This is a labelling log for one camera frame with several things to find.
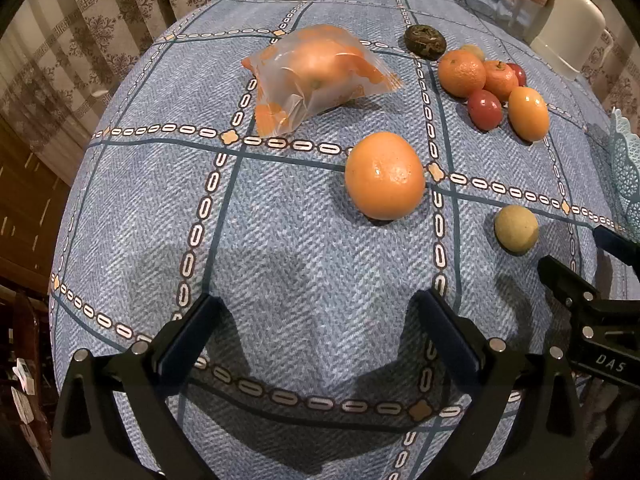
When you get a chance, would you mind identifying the small greenish fruit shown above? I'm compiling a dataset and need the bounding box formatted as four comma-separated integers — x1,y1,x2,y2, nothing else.
460,44,485,62

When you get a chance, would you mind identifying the dark brown wrinkled fruit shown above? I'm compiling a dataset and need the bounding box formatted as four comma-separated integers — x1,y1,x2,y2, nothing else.
404,24,447,61

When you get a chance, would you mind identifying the plastic bag of orange pieces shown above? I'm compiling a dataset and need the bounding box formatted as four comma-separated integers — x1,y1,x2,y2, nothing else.
242,24,402,138

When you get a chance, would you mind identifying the white thermos jug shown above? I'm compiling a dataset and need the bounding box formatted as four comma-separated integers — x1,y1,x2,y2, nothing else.
525,0,606,80

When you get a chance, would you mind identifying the blue patterned tablecloth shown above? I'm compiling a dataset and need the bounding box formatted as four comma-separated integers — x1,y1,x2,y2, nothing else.
49,0,639,479

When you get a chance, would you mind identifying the red cherry tomato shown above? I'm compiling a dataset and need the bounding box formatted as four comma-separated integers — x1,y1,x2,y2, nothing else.
468,89,503,131
508,63,527,87

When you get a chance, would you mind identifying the small mandarin orange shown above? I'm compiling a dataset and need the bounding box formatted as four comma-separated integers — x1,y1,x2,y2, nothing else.
484,60,520,103

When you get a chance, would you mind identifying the oval orange kumquat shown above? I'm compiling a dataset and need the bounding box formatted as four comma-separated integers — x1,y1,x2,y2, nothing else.
508,87,550,143

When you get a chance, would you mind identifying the yellow-green round fruit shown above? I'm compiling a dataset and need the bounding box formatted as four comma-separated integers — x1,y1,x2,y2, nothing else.
494,205,539,255

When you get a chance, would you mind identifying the large orange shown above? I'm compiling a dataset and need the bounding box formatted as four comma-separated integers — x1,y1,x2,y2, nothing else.
345,131,425,221

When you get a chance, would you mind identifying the beige patterned curtain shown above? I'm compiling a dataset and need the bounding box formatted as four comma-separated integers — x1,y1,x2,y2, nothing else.
1,0,210,183

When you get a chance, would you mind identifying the light blue lattice basket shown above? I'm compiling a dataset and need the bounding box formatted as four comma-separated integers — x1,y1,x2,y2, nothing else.
610,107,640,242

